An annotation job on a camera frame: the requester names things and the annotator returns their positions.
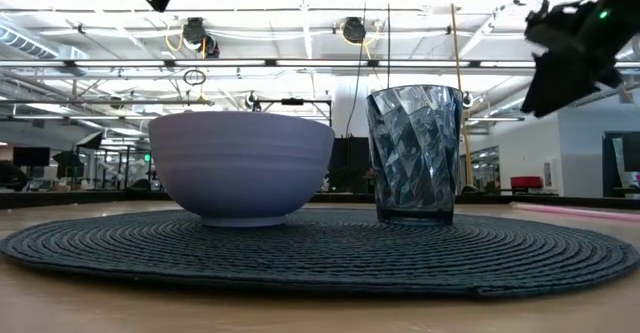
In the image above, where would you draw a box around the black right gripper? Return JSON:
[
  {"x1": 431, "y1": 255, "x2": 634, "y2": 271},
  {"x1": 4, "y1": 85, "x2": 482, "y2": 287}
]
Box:
[{"x1": 520, "y1": 0, "x2": 640, "y2": 120}]

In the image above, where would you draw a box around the blue-grey faceted glass tumbler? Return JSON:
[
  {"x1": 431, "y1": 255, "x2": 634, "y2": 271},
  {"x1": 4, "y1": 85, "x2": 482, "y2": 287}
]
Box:
[{"x1": 365, "y1": 84, "x2": 465, "y2": 226}]

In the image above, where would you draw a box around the lilac bowl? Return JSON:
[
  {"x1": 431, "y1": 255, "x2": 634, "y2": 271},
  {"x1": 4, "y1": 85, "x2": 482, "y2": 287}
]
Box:
[{"x1": 147, "y1": 110, "x2": 336, "y2": 229}]

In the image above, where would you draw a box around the pale pink utensil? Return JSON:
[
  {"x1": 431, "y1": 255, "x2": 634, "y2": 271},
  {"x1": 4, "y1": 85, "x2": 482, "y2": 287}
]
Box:
[{"x1": 508, "y1": 201, "x2": 640, "y2": 223}]

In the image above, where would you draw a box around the dark framed panel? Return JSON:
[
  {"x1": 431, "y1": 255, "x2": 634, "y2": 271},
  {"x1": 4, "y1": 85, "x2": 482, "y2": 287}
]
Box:
[{"x1": 602, "y1": 131, "x2": 640, "y2": 198}]

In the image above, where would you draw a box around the red box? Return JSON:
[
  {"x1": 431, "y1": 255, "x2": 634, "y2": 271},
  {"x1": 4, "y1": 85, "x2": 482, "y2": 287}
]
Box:
[{"x1": 510, "y1": 175, "x2": 544, "y2": 190}]

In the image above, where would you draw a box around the black studio lamp hood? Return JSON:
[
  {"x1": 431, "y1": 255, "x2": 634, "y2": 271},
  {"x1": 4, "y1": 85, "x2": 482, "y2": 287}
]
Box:
[
  {"x1": 52, "y1": 150, "x2": 85, "y2": 179},
  {"x1": 74, "y1": 130, "x2": 105, "y2": 150}
]

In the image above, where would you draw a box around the black background monitor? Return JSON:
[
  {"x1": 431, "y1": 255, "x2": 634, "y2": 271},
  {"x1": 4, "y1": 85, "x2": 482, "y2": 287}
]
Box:
[{"x1": 12, "y1": 146, "x2": 51, "y2": 168}]

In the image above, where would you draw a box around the black cabinet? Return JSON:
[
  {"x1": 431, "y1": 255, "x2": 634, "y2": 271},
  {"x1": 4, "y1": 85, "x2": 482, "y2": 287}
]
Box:
[{"x1": 331, "y1": 136, "x2": 372, "y2": 194}]

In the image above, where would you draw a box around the dark round woven placemat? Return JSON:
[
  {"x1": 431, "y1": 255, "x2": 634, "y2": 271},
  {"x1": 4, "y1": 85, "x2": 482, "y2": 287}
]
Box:
[{"x1": 0, "y1": 207, "x2": 640, "y2": 299}]

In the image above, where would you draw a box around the silver ceiling air duct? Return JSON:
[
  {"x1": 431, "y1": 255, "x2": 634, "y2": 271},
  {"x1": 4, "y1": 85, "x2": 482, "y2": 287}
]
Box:
[
  {"x1": 492, "y1": 80, "x2": 531, "y2": 117},
  {"x1": 0, "y1": 22, "x2": 89, "y2": 63}
]

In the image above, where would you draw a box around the black ceiling cable reel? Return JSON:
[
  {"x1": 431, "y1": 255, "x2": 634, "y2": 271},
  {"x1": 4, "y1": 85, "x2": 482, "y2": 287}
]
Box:
[
  {"x1": 181, "y1": 16, "x2": 221, "y2": 59},
  {"x1": 341, "y1": 16, "x2": 368, "y2": 44}
]

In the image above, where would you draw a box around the long ceiling light rail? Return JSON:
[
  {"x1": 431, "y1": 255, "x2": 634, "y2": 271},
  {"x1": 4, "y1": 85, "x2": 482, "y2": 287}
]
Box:
[{"x1": 0, "y1": 58, "x2": 640, "y2": 69}]

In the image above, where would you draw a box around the black wire loop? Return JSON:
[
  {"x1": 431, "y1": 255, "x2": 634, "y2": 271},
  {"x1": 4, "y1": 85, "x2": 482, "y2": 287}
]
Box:
[{"x1": 182, "y1": 67, "x2": 207, "y2": 87}]

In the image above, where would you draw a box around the yellow hanging cord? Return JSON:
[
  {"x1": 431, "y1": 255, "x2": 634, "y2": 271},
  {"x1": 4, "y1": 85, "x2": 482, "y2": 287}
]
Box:
[{"x1": 447, "y1": 0, "x2": 475, "y2": 190}]

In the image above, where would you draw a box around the background black metal frame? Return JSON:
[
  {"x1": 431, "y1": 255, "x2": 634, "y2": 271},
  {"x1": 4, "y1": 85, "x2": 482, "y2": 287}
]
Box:
[{"x1": 244, "y1": 91, "x2": 334, "y2": 125}]

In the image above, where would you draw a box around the black hanging cable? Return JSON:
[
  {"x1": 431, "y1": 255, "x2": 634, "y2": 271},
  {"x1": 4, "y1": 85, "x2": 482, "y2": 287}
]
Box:
[{"x1": 384, "y1": 0, "x2": 392, "y2": 90}]

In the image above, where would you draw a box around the black aluminium table frame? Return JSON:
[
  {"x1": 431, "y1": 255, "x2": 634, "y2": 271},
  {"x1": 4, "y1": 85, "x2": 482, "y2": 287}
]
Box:
[{"x1": 0, "y1": 188, "x2": 640, "y2": 212}]

